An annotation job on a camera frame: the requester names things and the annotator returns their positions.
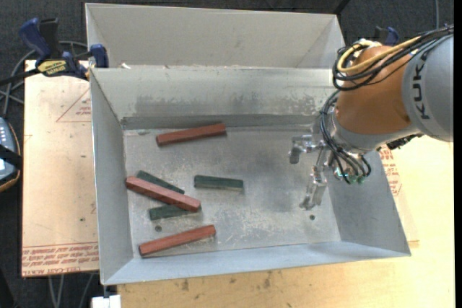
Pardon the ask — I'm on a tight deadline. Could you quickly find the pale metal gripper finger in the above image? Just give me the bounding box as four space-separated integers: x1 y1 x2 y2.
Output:
313 177 328 207
299 172 319 211

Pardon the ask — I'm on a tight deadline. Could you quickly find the grey metal bin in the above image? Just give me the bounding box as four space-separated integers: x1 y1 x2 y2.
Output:
85 2 411 286

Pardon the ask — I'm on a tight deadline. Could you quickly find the dark green flat block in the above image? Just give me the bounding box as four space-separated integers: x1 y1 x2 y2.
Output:
193 175 245 193
136 170 186 195
149 203 202 221

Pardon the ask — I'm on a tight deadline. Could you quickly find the red-brown flat block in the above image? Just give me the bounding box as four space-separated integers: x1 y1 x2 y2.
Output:
125 176 202 213
155 123 227 147
138 224 217 258

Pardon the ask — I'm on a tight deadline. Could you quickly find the brown cardboard board red print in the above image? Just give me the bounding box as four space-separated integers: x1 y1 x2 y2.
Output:
21 59 421 278

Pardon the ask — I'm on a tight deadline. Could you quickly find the black cylinder on white bracket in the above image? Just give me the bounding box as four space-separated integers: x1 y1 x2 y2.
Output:
386 135 422 151

